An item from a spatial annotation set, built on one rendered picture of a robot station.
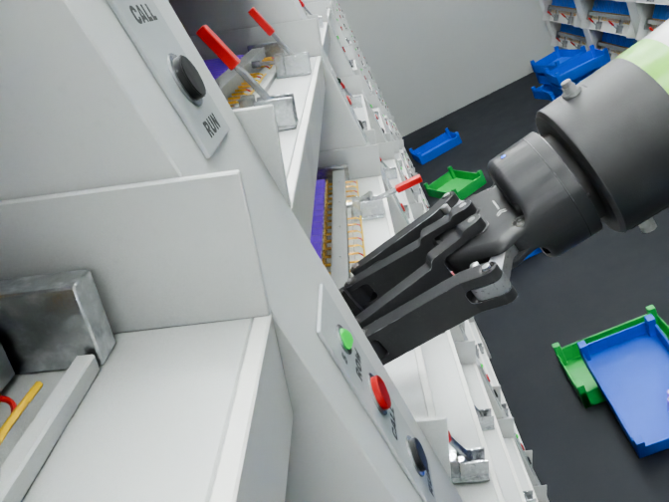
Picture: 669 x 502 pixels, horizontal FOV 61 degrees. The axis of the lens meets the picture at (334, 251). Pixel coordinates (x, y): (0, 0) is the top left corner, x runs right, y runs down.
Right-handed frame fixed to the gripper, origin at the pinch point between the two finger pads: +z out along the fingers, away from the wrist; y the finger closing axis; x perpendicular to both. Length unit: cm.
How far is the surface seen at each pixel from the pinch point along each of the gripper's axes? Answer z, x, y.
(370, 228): -2.1, -7.1, 31.6
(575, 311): -20, -109, 128
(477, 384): 3, -48, 46
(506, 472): 4, -48, 26
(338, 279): 0.2, -3.2, 14.7
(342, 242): -0.3, -3.4, 23.2
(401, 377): -2.5, -7.6, 1.8
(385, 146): -2, -24, 122
